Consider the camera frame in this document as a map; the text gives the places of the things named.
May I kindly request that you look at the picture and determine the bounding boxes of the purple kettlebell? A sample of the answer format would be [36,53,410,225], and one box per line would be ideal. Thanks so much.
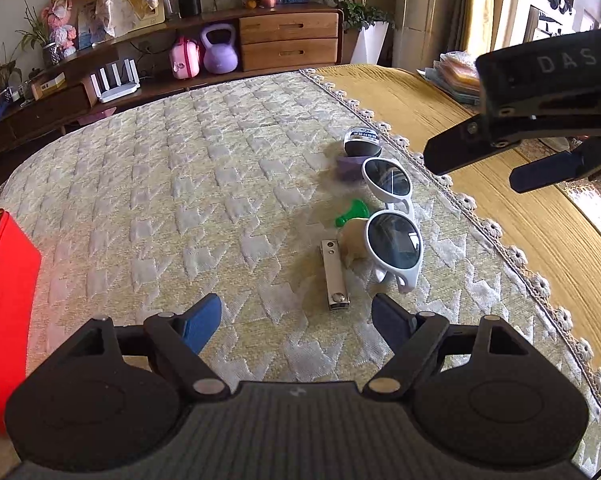
[201,23,238,75]

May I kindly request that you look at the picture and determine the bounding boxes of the pink plush doll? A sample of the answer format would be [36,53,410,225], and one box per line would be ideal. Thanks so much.
[40,0,77,58]

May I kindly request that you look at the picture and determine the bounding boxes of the round tin with label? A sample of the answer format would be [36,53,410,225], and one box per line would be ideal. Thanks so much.
[343,127,381,157]

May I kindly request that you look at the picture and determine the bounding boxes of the cream quilted table mat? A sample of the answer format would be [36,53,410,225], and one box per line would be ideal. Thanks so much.
[0,68,601,474]

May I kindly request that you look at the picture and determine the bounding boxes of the wooden TV cabinet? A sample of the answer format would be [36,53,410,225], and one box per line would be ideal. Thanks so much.
[0,3,343,153]

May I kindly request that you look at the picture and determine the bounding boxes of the pink small suitcase toy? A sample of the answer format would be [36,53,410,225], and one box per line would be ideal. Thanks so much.
[169,37,201,80]

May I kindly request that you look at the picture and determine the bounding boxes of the white frame sunglasses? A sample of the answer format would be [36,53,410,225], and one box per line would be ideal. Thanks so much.
[361,157,424,294]

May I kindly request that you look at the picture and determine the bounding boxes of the silver nail clipper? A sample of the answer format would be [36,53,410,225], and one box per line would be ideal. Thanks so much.
[320,238,350,310]

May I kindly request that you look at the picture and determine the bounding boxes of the red metal tin box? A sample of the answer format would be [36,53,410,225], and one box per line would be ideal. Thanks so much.
[0,209,41,434]

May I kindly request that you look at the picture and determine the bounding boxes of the beige small figurine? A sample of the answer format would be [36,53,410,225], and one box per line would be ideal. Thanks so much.
[337,218,369,268]

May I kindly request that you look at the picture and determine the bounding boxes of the white planter with tree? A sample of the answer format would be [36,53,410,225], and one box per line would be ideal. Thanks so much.
[323,0,393,64]

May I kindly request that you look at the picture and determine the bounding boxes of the mustard yellow cloth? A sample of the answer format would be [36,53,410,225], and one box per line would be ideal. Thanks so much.
[313,62,601,391]

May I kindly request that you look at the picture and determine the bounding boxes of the green plastic small toy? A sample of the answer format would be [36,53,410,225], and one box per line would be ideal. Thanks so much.
[334,198,370,228]

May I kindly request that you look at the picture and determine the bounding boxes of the white wifi router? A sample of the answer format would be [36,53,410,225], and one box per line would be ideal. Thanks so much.
[90,58,140,104]

